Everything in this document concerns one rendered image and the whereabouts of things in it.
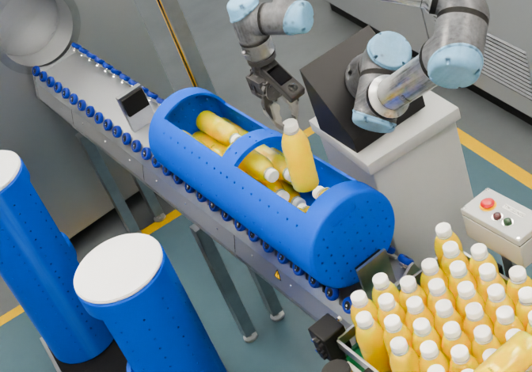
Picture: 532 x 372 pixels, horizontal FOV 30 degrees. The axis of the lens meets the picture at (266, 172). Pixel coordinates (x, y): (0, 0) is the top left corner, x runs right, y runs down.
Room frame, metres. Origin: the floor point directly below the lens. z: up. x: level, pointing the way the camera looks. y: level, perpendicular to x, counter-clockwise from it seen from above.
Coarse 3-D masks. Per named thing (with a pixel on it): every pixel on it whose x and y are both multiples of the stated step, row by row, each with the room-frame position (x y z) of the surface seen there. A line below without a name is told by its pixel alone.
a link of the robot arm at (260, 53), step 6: (270, 36) 2.04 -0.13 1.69; (264, 42) 2.08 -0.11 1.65; (270, 42) 2.03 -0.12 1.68; (246, 48) 2.02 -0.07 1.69; (252, 48) 2.02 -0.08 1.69; (258, 48) 2.01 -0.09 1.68; (264, 48) 2.01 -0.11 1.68; (270, 48) 2.02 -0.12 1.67; (246, 54) 2.03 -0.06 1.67; (252, 54) 2.02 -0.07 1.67; (258, 54) 2.01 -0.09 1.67; (264, 54) 2.01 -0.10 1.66; (270, 54) 2.02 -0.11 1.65; (252, 60) 2.02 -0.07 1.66; (258, 60) 2.01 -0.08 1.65
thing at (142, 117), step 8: (136, 88) 3.12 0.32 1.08; (120, 96) 3.11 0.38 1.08; (128, 96) 3.10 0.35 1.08; (136, 96) 3.10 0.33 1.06; (144, 96) 3.11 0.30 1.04; (120, 104) 3.09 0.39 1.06; (128, 104) 3.09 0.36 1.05; (136, 104) 3.10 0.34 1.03; (144, 104) 3.11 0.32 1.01; (128, 112) 3.08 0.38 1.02; (136, 112) 3.09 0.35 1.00; (144, 112) 3.12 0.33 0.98; (152, 112) 3.13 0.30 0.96; (128, 120) 3.09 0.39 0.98; (136, 120) 3.10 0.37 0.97; (144, 120) 3.11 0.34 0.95; (136, 128) 3.10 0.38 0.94
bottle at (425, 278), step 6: (438, 270) 1.73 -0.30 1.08; (420, 276) 1.75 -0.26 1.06; (426, 276) 1.73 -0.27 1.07; (432, 276) 1.72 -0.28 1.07; (438, 276) 1.72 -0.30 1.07; (444, 276) 1.72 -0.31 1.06; (420, 282) 1.74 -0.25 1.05; (426, 282) 1.72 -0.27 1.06; (444, 282) 1.71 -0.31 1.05; (426, 288) 1.72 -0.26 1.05
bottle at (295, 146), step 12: (300, 132) 2.02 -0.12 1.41; (288, 144) 2.01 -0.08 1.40; (300, 144) 2.00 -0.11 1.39; (288, 156) 2.01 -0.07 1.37; (300, 156) 1.99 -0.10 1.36; (312, 156) 2.02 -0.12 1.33; (288, 168) 2.02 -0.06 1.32; (300, 168) 2.00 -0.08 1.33; (312, 168) 2.00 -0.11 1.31; (300, 180) 2.00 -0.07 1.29; (312, 180) 2.00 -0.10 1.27
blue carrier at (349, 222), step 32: (192, 96) 2.69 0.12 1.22; (160, 128) 2.63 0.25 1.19; (192, 128) 2.73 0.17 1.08; (256, 128) 2.57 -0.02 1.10; (160, 160) 2.63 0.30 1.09; (192, 160) 2.43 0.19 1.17; (224, 160) 2.32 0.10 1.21; (320, 160) 2.25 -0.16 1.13; (224, 192) 2.26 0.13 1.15; (256, 192) 2.14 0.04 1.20; (352, 192) 1.95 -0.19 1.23; (256, 224) 2.10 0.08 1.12; (288, 224) 1.98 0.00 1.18; (320, 224) 1.90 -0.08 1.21; (352, 224) 1.93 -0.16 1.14; (384, 224) 1.97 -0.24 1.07; (288, 256) 1.98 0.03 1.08; (320, 256) 1.89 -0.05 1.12; (352, 256) 1.92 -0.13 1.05
